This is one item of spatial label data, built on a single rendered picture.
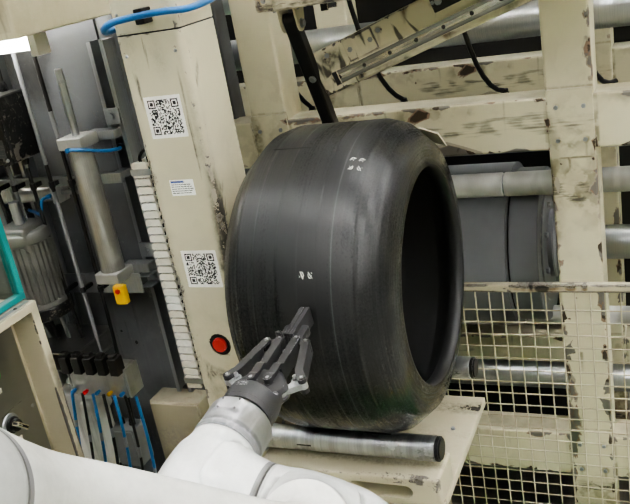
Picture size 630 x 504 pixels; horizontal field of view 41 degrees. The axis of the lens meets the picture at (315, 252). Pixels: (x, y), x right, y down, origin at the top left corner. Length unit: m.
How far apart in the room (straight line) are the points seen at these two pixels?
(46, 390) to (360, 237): 0.64
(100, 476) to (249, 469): 0.31
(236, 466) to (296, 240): 0.44
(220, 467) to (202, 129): 0.69
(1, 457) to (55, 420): 1.05
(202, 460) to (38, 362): 0.62
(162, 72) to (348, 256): 0.47
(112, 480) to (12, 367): 0.85
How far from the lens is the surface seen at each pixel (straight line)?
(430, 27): 1.71
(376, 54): 1.75
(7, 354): 1.55
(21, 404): 1.58
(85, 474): 0.70
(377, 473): 1.55
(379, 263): 1.28
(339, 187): 1.32
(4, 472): 0.57
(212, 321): 1.64
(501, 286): 1.86
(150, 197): 1.61
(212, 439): 1.03
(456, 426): 1.75
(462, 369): 1.74
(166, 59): 1.49
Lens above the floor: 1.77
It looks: 20 degrees down
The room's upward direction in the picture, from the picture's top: 10 degrees counter-clockwise
